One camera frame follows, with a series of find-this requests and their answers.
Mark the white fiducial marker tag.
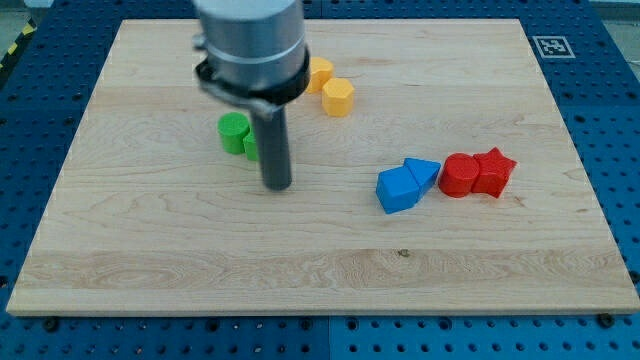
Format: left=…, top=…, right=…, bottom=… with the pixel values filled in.
left=532, top=35, right=575, bottom=59

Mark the blue cube block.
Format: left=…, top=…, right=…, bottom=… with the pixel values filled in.
left=376, top=166, right=420, bottom=214

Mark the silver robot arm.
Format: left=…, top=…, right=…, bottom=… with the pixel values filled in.
left=193, top=0, right=310, bottom=191

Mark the wooden board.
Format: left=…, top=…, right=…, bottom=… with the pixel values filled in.
left=7, top=19, right=639, bottom=317

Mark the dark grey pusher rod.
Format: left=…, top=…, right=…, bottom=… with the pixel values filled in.
left=250, top=107, right=292, bottom=191

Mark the green circle block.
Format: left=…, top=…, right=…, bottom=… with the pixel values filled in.
left=217, top=112, right=250, bottom=154

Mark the blue triangle block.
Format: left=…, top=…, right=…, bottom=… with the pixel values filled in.
left=403, top=158, right=441, bottom=200

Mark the yellow hexagon block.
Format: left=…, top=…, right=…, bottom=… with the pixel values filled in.
left=321, top=78, right=355, bottom=117

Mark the green star block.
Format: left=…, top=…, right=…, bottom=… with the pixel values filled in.
left=243, top=130, right=259, bottom=161

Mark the red circle block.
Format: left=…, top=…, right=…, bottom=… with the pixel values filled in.
left=438, top=153, right=480, bottom=198

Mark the red star block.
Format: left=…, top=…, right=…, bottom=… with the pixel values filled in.
left=471, top=147, right=517, bottom=198

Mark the yellow block behind arm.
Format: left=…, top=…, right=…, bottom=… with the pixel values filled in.
left=306, top=56, right=334, bottom=93

